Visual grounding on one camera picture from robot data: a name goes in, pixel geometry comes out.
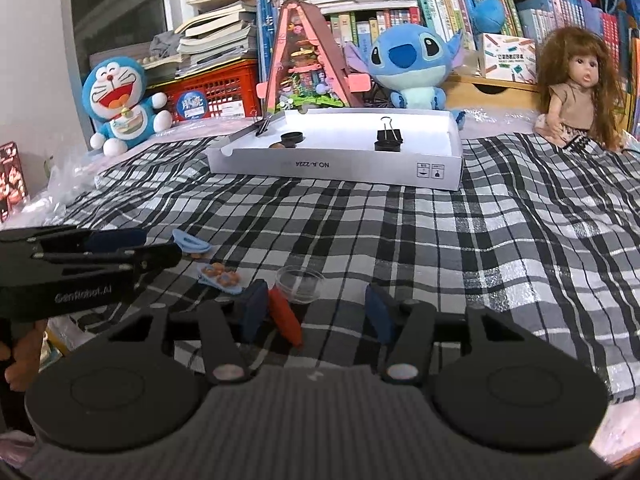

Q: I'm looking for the blue Stitch plush toy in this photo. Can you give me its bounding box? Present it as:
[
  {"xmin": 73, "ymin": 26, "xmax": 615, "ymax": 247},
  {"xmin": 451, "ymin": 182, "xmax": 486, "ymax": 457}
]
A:
[{"xmin": 343, "ymin": 24, "xmax": 465, "ymax": 110}]

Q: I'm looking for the wooden drawer box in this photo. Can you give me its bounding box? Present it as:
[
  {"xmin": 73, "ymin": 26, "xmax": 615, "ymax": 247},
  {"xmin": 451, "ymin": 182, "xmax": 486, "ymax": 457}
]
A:
[{"xmin": 442, "ymin": 73, "xmax": 539, "ymax": 139}]

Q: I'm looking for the row of shelf books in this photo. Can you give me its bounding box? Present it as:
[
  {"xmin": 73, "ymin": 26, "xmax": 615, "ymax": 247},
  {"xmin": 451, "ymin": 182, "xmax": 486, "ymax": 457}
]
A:
[{"xmin": 255, "ymin": 0, "xmax": 640, "ymax": 137}]

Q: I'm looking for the white colourful pencil box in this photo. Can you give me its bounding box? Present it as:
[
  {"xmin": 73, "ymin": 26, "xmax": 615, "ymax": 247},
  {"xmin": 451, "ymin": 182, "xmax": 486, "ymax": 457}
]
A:
[{"xmin": 477, "ymin": 34, "xmax": 537, "ymax": 84}]

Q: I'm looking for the pink triangular toy house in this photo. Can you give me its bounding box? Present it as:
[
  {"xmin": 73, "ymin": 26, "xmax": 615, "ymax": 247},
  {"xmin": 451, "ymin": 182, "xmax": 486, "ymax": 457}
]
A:
[{"xmin": 256, "ymin": 0, "xmax": 371, "ymax": 115}]

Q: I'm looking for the black binder clip on box edge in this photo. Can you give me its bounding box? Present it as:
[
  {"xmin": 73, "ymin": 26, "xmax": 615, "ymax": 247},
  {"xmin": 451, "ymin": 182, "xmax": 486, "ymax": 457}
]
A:
[{"xmin": 256, "ymin": 114, "xmax": 274, "ymax": 136}]

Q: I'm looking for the red plastic crate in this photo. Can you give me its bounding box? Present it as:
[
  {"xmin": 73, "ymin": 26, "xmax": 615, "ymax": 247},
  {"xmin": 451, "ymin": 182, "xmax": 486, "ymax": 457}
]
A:
[{"xmin": 148, "ymin": 60, "xmax": 262, "ymax": 124}]

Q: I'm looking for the red handled wooden stick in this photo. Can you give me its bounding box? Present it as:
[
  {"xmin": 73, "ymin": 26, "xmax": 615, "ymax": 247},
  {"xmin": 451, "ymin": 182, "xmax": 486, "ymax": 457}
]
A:
[{"xmin": 268, "ymin": 287, "xmax": 303, "ymax": 348}]

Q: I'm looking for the blue piece with orange beads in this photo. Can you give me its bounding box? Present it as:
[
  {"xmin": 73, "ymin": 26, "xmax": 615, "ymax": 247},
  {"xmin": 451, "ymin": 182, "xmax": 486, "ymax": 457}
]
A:
[{"xmin": 198, "ymin": 262, "xmax": 243, "ymax": 296}]

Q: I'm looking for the brown haired baby doll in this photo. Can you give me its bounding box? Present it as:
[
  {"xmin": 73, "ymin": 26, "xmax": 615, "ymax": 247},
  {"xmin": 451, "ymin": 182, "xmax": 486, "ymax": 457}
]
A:
[{"xmin": 534, "ymin": 26, "xmax": 626, "ymax": 152}]

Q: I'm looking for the stack of books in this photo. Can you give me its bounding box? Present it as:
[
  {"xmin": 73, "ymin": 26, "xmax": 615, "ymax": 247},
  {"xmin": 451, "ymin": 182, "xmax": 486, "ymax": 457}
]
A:
[{"xmin": 141, "ymin": 0, "xmax": 258, "ymax": 79}]

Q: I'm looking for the blue plastic ring piece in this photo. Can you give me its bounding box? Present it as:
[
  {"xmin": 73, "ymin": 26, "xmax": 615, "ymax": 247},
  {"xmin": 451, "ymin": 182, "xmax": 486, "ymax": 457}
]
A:
[{"xmin": 170, "ymin": 227, "xmax": 214, "ymax": 256}]

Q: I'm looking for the Doraemon plush toy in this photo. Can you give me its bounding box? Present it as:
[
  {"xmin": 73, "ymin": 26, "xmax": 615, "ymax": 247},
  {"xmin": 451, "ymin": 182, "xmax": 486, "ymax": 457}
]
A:
[{"xmin": 82, "ymin": 56, "xmax": 174, "ymax": 157}]

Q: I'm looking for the white cardboard box tray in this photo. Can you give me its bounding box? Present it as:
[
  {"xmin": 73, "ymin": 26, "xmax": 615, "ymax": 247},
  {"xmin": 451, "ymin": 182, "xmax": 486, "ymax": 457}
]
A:
[{"xmin": 205, "ymin": 107, "xmax": 463, "ymax": 191}]

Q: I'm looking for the clear plastic cup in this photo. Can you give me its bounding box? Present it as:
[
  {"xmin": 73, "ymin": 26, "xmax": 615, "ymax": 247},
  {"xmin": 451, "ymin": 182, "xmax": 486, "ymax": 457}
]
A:
[{"xmin": 276, "ymin": 266, "xmax": 324, "ymax": 304}]

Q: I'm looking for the person's hand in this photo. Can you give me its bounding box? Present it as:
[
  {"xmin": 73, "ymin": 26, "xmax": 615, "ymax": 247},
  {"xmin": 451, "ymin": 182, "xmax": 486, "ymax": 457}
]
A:
[{"xmin": 1, "ymin": 320, "xmax": 48, "ymax": 392}]

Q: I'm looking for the black round cap left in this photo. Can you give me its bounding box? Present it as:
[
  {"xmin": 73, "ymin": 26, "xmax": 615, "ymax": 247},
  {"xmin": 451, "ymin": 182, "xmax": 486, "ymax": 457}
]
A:
[{"xmin": 281, "ymin": 131, "xmax": 304, "ymax": 148}]

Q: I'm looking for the large black binder clip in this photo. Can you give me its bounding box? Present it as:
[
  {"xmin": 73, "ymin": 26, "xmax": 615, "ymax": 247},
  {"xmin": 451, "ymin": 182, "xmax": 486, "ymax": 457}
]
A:
[{"xmin": 374, "ymin": 115, "xmax": 404, "ymax": 153}]

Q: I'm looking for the black white plaid cloth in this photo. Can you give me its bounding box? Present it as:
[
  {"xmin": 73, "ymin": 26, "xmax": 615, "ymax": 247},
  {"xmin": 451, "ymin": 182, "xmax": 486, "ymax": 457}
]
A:
[{"xmin": 63, "ymin": 134, "xmax": 639, "ymax": 401}]

